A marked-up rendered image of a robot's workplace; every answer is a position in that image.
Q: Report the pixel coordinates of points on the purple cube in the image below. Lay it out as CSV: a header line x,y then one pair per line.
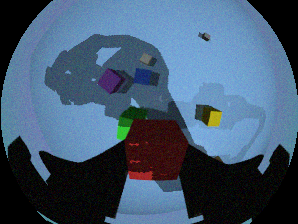
x,y
111,80

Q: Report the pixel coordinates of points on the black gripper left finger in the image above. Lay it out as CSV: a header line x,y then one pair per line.
x,y
100,178

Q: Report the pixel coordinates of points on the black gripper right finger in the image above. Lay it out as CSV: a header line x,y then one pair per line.
x,y
205,179

